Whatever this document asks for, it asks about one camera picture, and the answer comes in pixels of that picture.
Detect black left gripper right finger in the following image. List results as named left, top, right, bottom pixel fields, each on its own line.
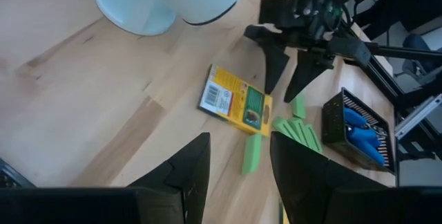
left=270, top=131, right=442, bottom=224

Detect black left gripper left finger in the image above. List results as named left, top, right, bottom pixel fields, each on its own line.
left=0, top=133, right=211, bottom=224

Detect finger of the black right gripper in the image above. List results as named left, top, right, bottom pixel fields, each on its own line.
left=283, top=50, right=335, bottom=104
left=243, top=25, right=291, bottom=95

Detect yellow green crayon box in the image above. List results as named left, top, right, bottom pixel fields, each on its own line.
left=197, top=64, right=273, bottom=138

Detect blue-handled pliers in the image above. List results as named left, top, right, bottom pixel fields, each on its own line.
left=343, top=106, right=384, bottom=138
left=346, top=127, right=387, bottom=167

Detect black slotted plastic basket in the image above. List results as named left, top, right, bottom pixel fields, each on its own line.
left=320, top=87, right=396, bottom=175

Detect silver aluminium extrusion bar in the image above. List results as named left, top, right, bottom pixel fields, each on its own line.
left=393, top=94, right=442, bottom=141

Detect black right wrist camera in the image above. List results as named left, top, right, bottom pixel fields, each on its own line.
left=258, top=0, right=295, bottom=28

